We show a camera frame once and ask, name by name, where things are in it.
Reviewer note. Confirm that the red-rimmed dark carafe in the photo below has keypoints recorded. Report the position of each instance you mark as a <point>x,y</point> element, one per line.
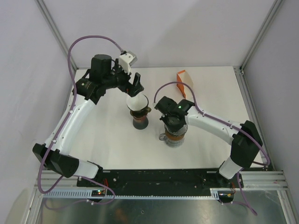
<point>140,123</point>

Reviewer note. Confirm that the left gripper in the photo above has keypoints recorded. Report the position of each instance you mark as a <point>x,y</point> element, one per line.
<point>135,88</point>

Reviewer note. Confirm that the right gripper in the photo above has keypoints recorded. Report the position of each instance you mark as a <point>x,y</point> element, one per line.
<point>173,129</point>

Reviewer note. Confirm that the white paper coffee filter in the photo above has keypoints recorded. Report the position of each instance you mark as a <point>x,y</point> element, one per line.
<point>137,103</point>

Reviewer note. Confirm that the orange coffee filter box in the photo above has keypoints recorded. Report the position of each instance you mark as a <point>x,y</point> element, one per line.
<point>183,79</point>

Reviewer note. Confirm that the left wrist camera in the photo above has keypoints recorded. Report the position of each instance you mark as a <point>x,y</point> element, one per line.
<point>126,60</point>

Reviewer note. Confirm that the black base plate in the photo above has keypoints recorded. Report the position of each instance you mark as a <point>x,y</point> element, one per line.
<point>162,182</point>

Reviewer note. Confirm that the olive green dripper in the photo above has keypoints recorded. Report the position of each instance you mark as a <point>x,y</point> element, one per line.
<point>140,113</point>

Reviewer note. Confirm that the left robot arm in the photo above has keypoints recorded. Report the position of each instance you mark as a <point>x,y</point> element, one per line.
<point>55,152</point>

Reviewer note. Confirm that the grey cable duct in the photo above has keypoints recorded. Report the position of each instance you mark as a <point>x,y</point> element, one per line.
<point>96,194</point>

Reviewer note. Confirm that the clear grey ribbed dripper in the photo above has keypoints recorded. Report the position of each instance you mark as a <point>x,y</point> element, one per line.
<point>177,133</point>

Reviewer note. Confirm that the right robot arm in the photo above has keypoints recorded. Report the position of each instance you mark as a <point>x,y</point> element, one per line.
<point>243,138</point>

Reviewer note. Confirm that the clear grey glass carafe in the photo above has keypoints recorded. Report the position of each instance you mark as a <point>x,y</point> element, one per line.
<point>171,143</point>

